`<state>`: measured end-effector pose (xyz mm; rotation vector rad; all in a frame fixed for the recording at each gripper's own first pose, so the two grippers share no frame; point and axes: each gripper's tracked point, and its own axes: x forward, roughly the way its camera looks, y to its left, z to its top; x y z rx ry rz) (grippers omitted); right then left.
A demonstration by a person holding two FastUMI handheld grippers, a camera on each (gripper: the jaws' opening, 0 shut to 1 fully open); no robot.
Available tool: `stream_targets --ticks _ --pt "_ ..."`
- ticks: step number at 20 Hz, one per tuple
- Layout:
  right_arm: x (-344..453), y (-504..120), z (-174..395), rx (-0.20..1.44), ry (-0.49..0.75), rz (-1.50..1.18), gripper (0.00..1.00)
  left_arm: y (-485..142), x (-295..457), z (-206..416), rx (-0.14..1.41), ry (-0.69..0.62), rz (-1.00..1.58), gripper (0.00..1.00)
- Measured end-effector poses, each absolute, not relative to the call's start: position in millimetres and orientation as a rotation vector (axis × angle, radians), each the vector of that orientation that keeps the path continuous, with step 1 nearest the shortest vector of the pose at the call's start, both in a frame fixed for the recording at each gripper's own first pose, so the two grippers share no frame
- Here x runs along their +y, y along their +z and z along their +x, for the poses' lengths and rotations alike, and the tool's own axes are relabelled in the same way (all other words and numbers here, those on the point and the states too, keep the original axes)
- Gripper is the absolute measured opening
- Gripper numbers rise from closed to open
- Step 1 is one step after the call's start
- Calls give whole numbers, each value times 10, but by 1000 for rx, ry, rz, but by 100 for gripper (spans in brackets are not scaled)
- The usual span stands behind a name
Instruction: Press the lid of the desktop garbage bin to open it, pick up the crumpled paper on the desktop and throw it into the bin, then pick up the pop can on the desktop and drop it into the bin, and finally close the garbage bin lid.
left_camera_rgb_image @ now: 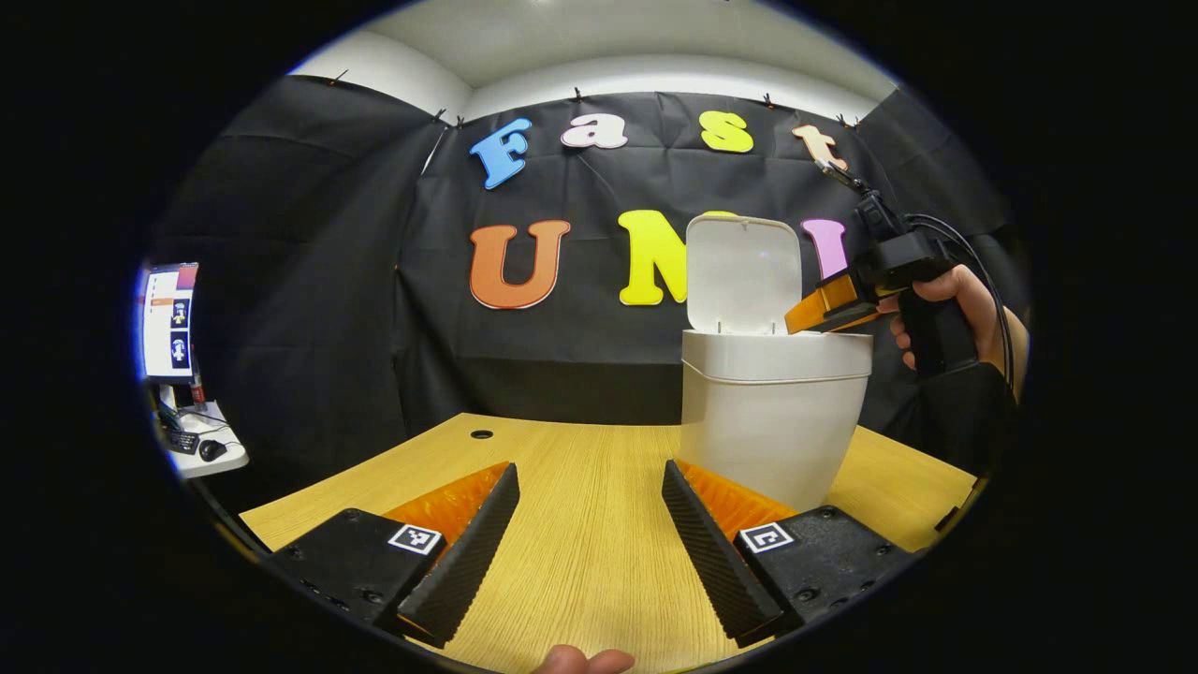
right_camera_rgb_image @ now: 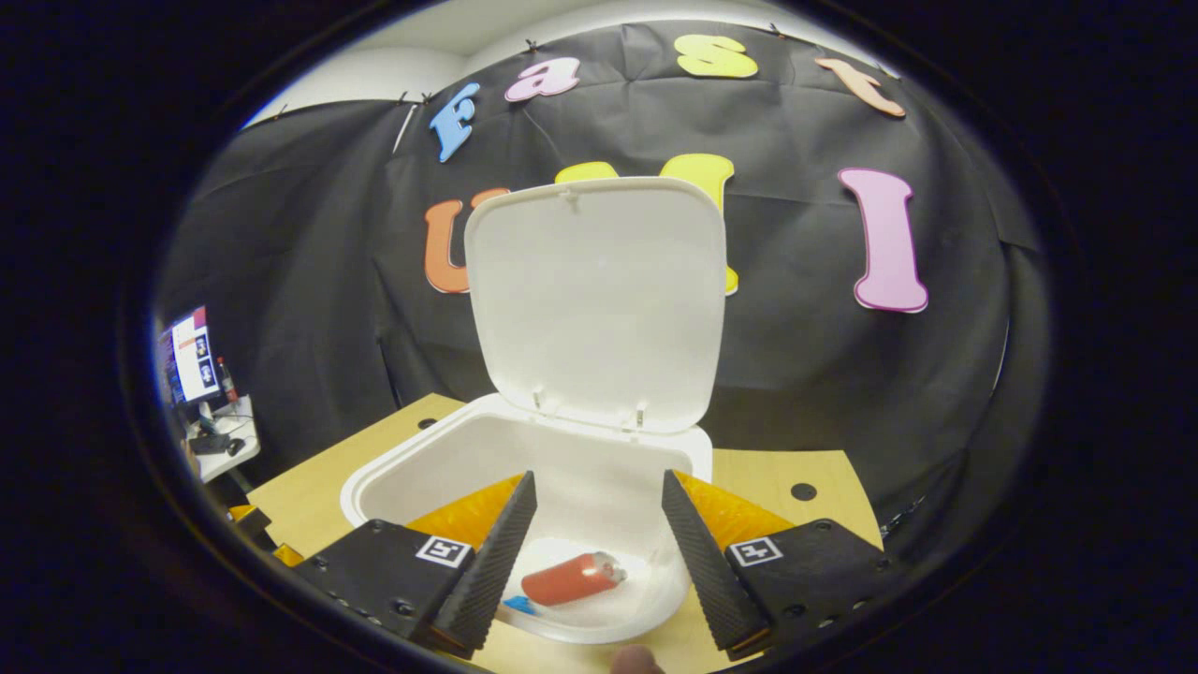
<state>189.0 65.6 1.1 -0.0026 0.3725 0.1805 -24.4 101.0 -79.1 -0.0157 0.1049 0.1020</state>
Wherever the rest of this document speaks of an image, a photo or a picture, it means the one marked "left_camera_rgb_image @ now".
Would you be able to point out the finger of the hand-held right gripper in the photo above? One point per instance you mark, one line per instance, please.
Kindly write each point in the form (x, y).
(824, 301)

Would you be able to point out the computer monitor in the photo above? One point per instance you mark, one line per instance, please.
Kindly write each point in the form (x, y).
(168, 323)

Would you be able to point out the black computer mouse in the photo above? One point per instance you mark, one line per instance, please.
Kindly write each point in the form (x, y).
(212, 450)

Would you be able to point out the black keyboard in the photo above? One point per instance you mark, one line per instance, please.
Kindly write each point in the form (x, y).
(180, 441)

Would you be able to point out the white desktop garbage bin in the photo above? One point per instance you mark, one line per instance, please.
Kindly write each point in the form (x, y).
(767, 421)

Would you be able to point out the wooden desktop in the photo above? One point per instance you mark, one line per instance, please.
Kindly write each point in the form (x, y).
(580, 524)

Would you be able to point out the black backdrop cloth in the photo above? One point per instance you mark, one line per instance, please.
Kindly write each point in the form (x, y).
(524, 365)

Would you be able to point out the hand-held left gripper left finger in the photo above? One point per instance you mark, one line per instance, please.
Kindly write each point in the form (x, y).
(468, 562)

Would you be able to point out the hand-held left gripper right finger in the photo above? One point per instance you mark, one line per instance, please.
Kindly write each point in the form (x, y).
(711, 552)

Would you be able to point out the white side table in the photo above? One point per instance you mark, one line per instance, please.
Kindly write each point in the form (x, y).
(232, 464)

